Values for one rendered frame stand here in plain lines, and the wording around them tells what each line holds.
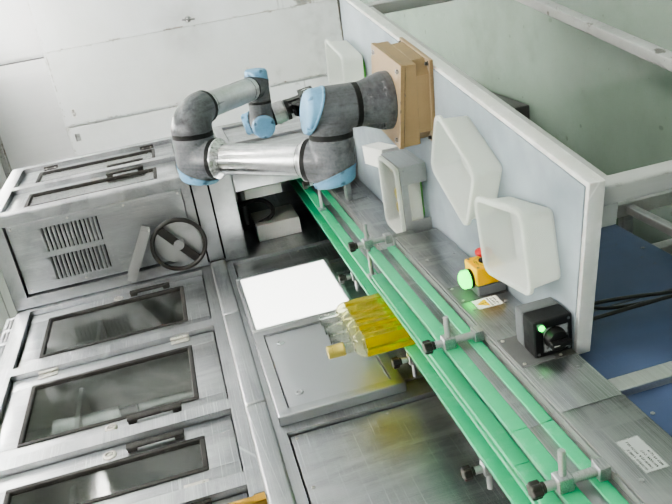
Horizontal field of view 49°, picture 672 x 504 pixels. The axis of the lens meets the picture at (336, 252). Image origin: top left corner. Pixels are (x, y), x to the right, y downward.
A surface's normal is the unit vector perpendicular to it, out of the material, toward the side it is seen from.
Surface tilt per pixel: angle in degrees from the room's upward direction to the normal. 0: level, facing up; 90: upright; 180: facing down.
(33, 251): 90
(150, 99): 90
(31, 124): 90
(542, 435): 90
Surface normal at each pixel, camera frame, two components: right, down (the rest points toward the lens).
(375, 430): -0.15, -0.90
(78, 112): 0.24, 0.36
